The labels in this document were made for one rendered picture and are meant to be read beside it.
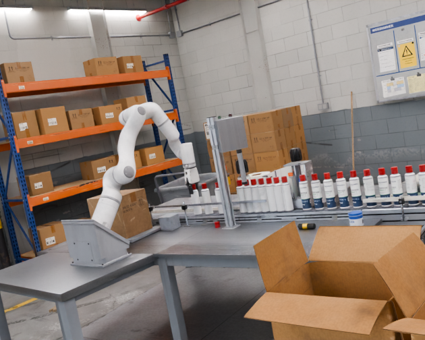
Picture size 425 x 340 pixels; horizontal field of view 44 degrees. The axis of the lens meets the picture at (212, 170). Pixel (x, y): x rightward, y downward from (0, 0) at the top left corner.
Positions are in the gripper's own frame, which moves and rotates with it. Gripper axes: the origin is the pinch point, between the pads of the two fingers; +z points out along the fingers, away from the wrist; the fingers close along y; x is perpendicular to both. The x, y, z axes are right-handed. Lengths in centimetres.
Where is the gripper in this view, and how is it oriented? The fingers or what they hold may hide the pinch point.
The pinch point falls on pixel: (193, 190)
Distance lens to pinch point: 345.2
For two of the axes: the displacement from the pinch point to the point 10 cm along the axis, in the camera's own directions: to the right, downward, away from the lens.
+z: 1.7, 9.8, 1.0
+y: 5.6, -1.8, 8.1
